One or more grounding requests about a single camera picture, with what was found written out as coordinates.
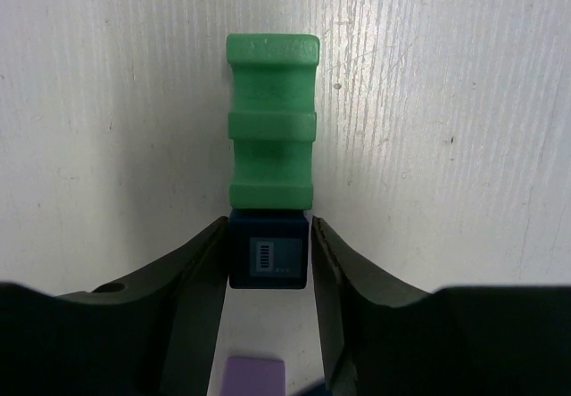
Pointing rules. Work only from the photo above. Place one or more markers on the green ridged block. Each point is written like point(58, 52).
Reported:
point(272, 121)

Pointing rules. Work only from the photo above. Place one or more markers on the small dark blue cube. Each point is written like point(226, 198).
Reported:
point(268, 249)

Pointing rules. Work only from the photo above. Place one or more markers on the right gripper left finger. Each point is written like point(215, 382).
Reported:
point(151, 332)

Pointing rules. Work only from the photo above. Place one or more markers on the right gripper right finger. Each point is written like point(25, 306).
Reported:
point(382, 336)

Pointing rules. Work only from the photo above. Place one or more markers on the long dark blue block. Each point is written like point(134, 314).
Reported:
point(315, 389)

